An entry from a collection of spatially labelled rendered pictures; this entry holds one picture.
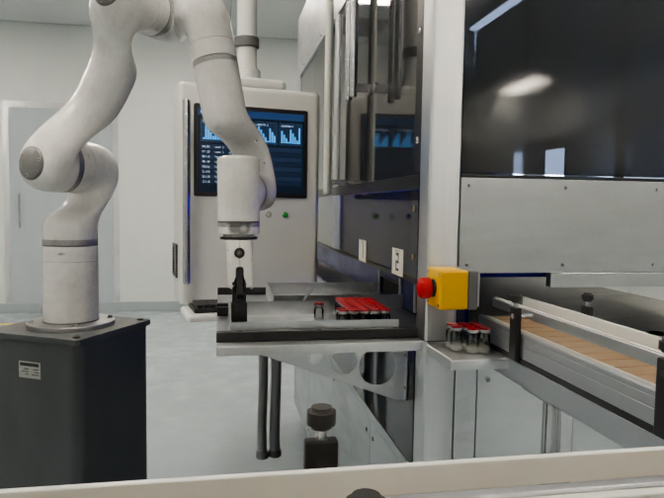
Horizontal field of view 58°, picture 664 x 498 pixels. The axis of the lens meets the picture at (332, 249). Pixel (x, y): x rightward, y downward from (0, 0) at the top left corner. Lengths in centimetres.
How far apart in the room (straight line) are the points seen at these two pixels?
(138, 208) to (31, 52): 187
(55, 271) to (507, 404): 101
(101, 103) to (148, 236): 535
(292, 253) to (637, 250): 120
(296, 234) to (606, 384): 148
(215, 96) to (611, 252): 86
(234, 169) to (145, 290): 563
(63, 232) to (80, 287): 13
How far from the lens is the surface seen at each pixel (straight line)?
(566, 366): 97
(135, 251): 675
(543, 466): 47
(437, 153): 119
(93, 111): 142
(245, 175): 120
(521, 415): 133
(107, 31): 136
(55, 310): 148
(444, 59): 122
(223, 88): 123
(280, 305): 145
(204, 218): 210
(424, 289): 111
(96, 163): 149
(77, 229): 145
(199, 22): 128
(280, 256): 216
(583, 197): 132
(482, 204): 122
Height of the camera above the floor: 114
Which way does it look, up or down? 4 degrees down
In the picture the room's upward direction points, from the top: 1 degrees clockwise
